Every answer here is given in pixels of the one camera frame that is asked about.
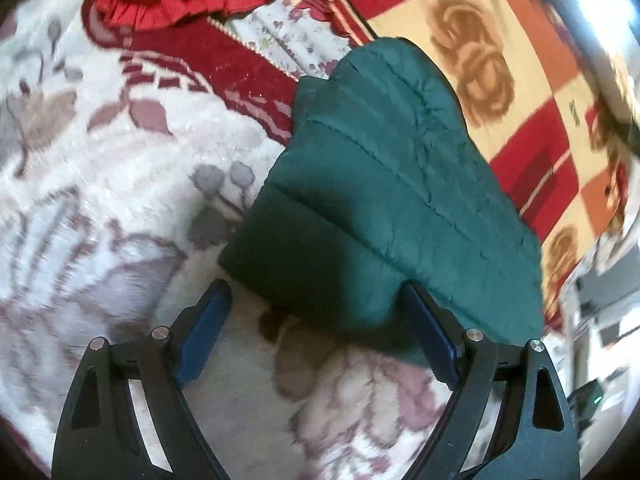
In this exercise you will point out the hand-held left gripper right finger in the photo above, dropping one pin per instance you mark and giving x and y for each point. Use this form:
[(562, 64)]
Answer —
[(435, 335)]

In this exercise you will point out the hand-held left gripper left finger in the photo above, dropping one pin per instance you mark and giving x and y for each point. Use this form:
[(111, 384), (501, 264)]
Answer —
[(202, 335)]

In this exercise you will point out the green puffer jacket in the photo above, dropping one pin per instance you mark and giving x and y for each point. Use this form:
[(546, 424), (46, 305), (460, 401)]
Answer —
[(390, 200)]

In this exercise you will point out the white and maroon floral blanket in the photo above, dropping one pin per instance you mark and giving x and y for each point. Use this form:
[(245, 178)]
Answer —
[(125, 185)]

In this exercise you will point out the red and cream rose blanket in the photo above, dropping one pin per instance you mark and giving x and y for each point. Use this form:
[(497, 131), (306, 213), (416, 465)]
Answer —
[(500, 85)]

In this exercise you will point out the white floral bed sheet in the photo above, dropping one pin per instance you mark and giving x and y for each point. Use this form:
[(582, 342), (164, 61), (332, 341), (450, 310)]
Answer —
[(290, 35)]

